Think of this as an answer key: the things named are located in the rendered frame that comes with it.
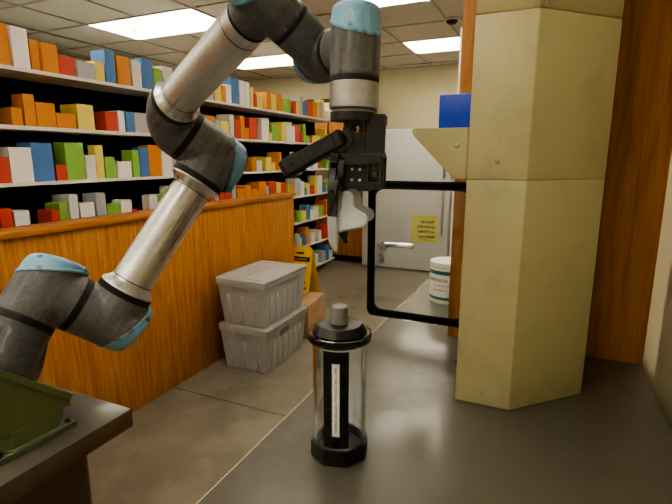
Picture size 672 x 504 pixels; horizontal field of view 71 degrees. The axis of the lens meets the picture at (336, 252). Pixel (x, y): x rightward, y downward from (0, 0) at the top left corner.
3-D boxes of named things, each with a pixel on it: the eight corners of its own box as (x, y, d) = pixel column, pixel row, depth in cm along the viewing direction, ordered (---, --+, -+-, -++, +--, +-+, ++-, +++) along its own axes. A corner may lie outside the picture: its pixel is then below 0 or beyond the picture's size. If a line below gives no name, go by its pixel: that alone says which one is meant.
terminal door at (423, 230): (470, 329, 129) (479, 182, 121) (366, 314, 141) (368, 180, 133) (471, 328, 129) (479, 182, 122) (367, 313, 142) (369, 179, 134)
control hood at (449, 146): (487, 174, 121) (489, 134, 119) (466, 179, 92) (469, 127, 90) (442, 173, 126) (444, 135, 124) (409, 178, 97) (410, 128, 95)
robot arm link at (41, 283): (-12, 307, 93) (27, 249, 99) (57, 334, 100) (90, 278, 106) (-6, 302, 84) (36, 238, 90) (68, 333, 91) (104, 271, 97)
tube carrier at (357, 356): (366, 466, 78) (368, 344, 73) (302, 460, 79) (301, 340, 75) (372, 430, 88) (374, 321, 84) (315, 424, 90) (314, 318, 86)
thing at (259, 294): (309, 306, 362) (309, 264, 356) (267, 332, 308) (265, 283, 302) (263, 299, 379) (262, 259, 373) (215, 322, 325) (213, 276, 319)
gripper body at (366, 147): (380, 194, 70) (383, 110, 67) (323, 192, 71) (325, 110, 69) (385, 192, 77) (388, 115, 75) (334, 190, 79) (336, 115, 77)
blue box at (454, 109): (486, 134, 119) (488, 97, 117) (480, 132, 110) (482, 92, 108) (446, 135, 123) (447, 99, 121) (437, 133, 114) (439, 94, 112)
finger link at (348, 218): (363, 250, 68) (368, 189, 70) (323, 247, 69) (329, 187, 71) (365, 254, 71) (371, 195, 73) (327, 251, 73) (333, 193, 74)
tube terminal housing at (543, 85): (577, 361, 120) (611, 40, 105) (584, 426, 91) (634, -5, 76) (476, 345, 130) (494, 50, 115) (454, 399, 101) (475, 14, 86)
